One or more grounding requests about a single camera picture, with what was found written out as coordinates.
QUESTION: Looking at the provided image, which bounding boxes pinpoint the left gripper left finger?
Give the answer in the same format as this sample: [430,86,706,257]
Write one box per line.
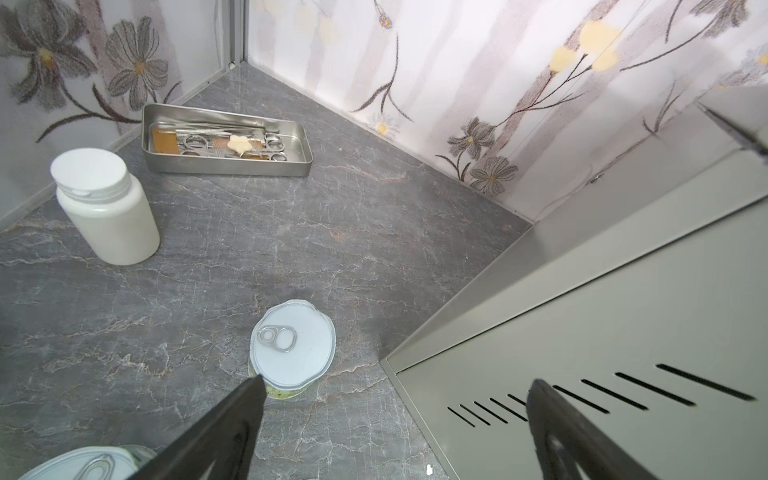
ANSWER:
[132,376,267,479]

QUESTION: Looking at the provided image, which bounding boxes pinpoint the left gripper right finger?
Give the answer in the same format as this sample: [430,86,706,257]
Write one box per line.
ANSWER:
[526,379,654,479]

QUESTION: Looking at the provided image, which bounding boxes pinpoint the green can white lid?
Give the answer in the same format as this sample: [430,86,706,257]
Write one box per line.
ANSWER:
[248,299,336,400]

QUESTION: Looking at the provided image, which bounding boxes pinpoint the teal grey can white lid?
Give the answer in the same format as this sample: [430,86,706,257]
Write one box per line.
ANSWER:
[20,445,157,480]

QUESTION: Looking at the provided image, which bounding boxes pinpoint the grey metal cabinet box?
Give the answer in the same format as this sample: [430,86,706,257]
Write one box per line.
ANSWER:
[382,85,767,479]

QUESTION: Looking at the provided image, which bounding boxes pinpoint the white plastic bottle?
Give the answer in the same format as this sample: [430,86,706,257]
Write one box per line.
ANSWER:
[50,148,160,266]

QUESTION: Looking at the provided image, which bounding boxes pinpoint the metal tray with contents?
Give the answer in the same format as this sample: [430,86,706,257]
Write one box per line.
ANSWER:
[141,103,313,177]

